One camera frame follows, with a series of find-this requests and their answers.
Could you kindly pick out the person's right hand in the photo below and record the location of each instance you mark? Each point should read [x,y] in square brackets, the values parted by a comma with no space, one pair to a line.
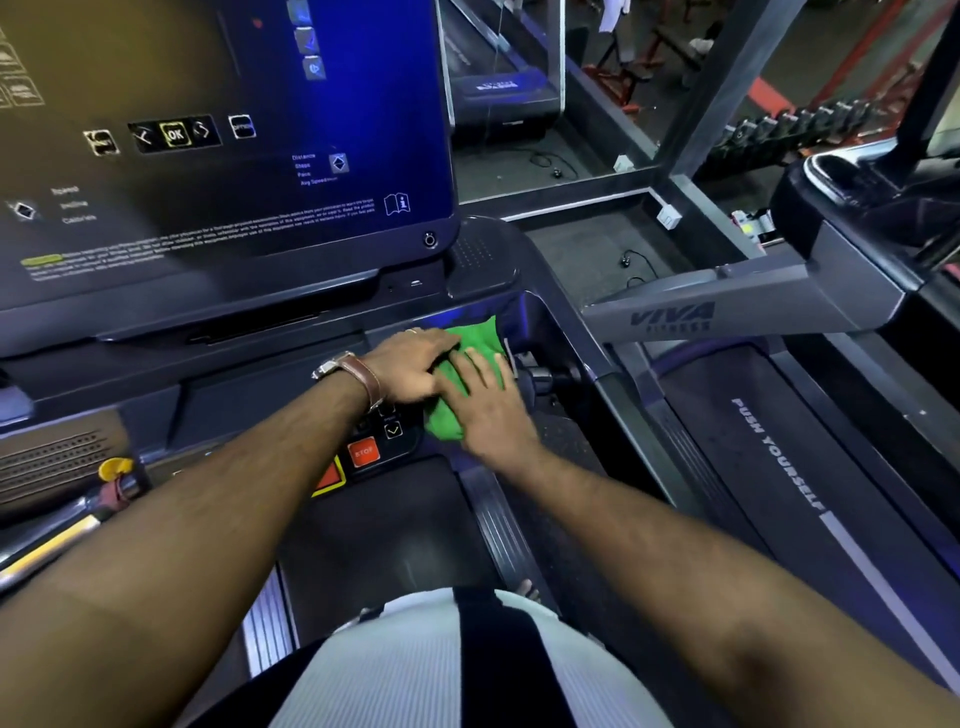
[495,420]

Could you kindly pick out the person's left hand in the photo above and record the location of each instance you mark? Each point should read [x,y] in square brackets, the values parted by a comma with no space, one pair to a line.
[405,367]

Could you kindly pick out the person's right middle finger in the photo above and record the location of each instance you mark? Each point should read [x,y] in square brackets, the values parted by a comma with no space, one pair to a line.
[487,366]

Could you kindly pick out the person's left fingers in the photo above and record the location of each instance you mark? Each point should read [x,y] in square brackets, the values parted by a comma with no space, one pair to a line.
[435,343]

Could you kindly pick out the person's right thumb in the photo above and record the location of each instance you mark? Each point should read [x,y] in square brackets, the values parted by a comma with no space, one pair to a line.
[448,397]

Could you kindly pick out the green cleaning cloth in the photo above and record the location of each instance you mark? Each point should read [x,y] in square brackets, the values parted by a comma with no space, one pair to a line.
[480,337]

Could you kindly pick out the person's right forearm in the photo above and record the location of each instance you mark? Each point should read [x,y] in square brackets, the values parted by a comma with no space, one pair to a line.
[712,592]

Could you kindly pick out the person's left forearm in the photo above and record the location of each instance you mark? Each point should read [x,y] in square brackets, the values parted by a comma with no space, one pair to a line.
[187,540]

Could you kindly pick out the person's foot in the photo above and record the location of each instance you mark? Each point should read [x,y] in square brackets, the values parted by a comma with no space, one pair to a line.
[527,592]

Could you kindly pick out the white socket box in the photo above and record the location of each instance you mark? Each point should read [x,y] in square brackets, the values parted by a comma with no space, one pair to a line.
[623,163]
[669,216]

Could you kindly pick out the dark treadmill with console screen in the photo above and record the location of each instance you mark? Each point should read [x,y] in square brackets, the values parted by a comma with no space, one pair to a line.
[225,187]

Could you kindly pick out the dark background treadmill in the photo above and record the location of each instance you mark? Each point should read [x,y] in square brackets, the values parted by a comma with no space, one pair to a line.
[495,75]

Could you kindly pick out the white ribbed shirt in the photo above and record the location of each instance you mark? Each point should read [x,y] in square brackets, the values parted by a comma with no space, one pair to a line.
[375,675]

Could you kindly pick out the grey treadmill with white lettering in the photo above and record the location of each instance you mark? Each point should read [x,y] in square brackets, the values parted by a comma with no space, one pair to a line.
[787,300]

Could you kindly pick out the yellow safety clip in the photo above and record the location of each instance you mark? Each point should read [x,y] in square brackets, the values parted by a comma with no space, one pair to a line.
[116,470]

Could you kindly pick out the rack of black dumbbells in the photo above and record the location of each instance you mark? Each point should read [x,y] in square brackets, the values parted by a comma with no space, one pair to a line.
[795,127]

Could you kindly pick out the red frame weight bench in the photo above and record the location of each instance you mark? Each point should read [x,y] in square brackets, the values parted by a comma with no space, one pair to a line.
[637,67]

